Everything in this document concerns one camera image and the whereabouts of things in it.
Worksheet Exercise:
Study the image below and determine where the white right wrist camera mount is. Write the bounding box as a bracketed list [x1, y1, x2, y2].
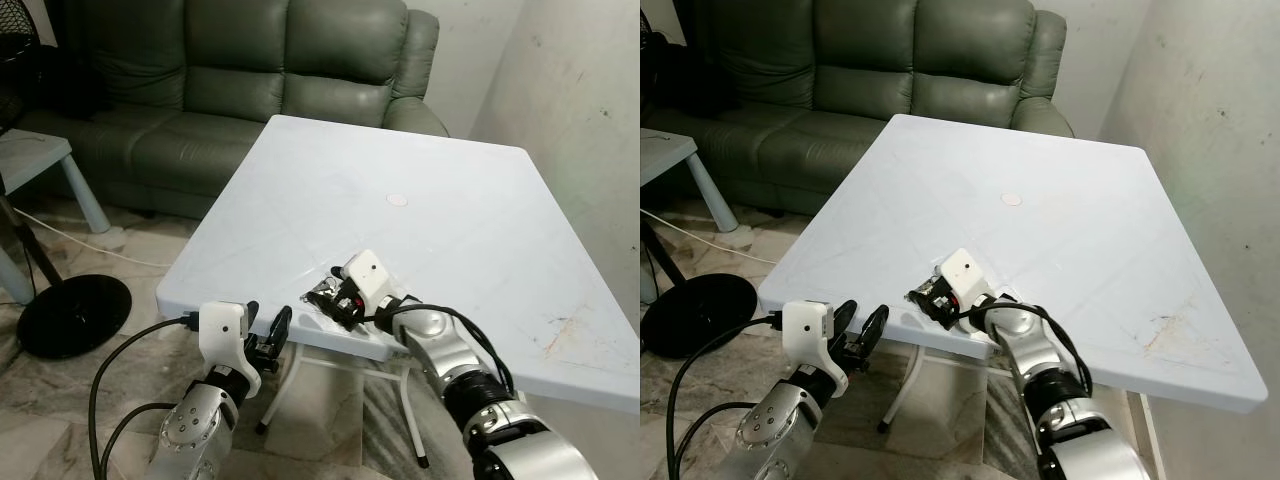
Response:
[342, 249, 399, 314]
[939, 247, 995, 308]

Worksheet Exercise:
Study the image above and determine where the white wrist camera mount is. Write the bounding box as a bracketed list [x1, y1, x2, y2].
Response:
[197, 302, 249, 374]
[939, 247, 995, 308]
[342, 249, 399, 314]
[781, 299, 835, 370]

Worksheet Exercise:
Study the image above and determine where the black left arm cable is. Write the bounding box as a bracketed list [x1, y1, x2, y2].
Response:
[87, 314, 202, 480]
[667, 314, 787, 480]

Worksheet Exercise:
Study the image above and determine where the white table leg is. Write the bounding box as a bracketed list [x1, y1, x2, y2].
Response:
[877, 345, 928, 435]
[254, 348, 303, 435]
[398, 362, 432, 470]

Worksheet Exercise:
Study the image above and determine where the green leather sofa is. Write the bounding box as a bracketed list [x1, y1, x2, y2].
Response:
[18, 0, 451, 218]
[640, 0, 1077, 218]

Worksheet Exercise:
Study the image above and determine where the white floor cable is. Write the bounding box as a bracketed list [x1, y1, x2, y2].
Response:
[8, 208, 173, 270]
[640, 206, 779, 265]

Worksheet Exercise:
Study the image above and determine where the black standing fan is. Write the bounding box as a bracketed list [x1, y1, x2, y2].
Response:
[0, 45, 134, 360]
[640, 30, 759, 359]

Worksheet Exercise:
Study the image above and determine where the black bag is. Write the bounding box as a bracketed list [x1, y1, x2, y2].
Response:
[648, 18, 743, 113]
[38, 44, 105, 113]

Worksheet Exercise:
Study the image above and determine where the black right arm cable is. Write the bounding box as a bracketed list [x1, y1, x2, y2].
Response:
[363, 300, 517, 393]
[958, 298, 1093, 393]

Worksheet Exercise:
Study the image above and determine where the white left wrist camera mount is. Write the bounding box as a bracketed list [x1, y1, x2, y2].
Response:
[197, 302, 249, 374]
[781, 299, 835, 370]

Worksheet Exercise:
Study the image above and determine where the light blue side table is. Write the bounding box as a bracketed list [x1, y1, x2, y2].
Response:
[0, 129, 112, 306]
[640, 129, 741, 303]

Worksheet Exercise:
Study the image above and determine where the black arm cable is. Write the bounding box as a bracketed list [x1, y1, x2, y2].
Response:
[958, 298, 1093, 393]
[667, 314, 787, 480]
[363, 300, 517, 393]
[87, 314, 202, 480]

